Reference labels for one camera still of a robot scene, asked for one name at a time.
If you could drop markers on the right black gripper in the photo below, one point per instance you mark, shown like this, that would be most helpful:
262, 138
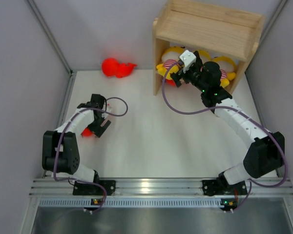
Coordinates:
180, 75

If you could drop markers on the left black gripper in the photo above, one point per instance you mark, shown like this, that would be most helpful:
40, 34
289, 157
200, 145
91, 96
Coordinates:
97, 129

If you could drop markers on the red shark plush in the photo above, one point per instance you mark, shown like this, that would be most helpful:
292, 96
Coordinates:
112, 68
170, 82
86, 133

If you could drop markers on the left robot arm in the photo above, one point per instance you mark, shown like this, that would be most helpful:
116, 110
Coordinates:
60, 151

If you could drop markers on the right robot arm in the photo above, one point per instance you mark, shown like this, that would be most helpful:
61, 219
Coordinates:
265, 149

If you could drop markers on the yellow frog plush on shelf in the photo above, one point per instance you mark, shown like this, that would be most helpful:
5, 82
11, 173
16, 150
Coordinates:
227, 68

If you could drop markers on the wooden two-tier shelf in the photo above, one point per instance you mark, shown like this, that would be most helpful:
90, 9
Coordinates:
226, 31

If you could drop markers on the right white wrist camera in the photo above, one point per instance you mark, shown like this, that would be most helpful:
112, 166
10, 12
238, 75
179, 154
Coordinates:
187, 58

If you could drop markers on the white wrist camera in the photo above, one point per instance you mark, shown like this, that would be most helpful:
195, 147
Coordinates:
108, 107
187, 58

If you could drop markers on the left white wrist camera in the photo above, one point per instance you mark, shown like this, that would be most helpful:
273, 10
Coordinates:
108, 107

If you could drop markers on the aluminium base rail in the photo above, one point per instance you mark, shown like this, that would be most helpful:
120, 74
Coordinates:
168, 187

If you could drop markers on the slotted cable duct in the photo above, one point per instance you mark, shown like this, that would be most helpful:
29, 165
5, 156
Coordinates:
126, 202

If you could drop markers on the right corner aluminium post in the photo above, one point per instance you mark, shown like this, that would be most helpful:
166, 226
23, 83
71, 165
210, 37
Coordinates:
281, 4

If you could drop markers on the corner aluminium post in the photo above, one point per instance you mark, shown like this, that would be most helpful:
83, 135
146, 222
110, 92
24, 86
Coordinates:
44, 26
281, 4

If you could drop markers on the left corner aluminium post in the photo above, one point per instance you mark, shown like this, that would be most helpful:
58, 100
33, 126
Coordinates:
44, 26

